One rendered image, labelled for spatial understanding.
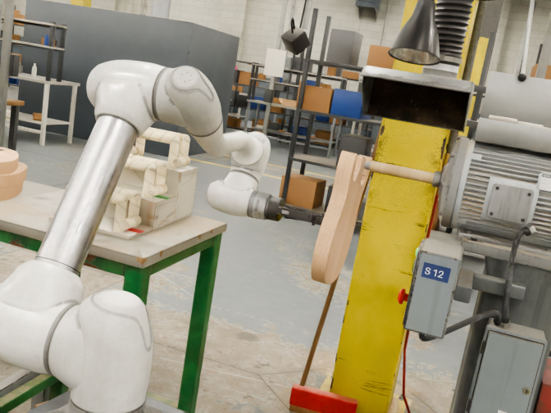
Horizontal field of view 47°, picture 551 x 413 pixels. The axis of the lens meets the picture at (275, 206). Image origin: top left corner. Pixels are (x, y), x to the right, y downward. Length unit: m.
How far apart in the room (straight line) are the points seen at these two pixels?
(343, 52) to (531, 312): 5.27
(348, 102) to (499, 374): 5.17
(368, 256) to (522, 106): 1.16
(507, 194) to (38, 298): 1.13
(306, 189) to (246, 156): 4.89
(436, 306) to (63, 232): 0.86
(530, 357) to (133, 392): 0.97
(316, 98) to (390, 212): 4.12
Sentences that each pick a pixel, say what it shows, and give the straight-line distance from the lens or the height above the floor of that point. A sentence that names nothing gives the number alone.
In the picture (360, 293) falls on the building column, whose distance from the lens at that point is 2.86.
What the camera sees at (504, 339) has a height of 0.91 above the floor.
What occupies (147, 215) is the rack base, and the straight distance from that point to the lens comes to 2.01.
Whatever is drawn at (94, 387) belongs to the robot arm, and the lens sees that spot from 1.33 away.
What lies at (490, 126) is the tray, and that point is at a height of 1.42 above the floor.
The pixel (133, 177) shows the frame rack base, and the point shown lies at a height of 1.05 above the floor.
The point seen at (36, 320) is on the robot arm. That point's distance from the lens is 1.37.
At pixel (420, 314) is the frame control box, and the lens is 1.56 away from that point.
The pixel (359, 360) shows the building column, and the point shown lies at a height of 0.29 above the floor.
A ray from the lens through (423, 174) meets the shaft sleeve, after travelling 1.83.
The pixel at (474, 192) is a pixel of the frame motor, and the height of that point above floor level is 1.25.
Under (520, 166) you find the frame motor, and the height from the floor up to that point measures 1.33.
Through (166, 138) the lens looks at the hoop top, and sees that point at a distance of 2.15.
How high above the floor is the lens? 1.45
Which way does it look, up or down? 11 degrees down
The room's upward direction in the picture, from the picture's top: 10 degrees clockwise
